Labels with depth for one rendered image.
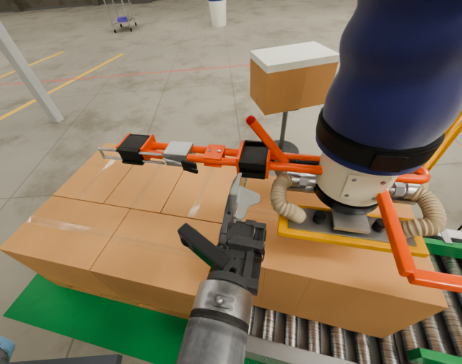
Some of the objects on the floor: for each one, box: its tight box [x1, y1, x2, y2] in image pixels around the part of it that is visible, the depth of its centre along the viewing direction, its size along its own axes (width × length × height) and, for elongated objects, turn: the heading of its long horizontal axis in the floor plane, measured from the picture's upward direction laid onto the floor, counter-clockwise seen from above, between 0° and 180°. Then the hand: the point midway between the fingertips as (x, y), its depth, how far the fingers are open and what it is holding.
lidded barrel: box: [209, 0, 226, 27], centre depth 694 cm, size 56×58×68 cm
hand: (237, 195), depth 51 cm, fingers open, 14 cm apart
